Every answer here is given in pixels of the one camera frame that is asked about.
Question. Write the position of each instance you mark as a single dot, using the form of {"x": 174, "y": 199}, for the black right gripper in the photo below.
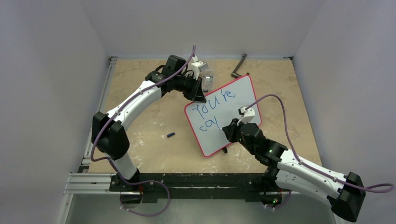
{"x": 233, "y": 129}

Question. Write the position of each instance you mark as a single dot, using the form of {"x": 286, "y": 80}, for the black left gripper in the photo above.
{"x": 195, "y": 94}

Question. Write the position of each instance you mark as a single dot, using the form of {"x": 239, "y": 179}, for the pink framed whiteboard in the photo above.
{"x": 220, "y": 108}

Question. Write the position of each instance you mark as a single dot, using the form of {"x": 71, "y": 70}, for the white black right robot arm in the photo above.
{"x": 343, "y": 192}

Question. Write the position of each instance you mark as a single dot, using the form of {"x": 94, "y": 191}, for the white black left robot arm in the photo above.
{"x": 109, "y": 129}

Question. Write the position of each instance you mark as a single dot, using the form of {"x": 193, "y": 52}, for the clear plastic screw box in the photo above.
{"x": 208, "y": 75}

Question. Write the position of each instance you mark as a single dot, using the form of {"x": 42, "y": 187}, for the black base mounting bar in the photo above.
{"x": 149, "y": 187}

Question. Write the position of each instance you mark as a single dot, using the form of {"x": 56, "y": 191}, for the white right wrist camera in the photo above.
{"x": 246, "y": 115}

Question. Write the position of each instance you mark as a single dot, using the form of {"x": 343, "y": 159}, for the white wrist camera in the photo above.
{"x": 197, "y": 66}
{"x": 246, "y": 115}

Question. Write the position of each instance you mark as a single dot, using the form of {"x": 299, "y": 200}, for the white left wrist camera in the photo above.
{"x": 197, "y": 66}

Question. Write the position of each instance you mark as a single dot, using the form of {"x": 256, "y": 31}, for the black metal bracket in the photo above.
{"x": 235, "y": 73}

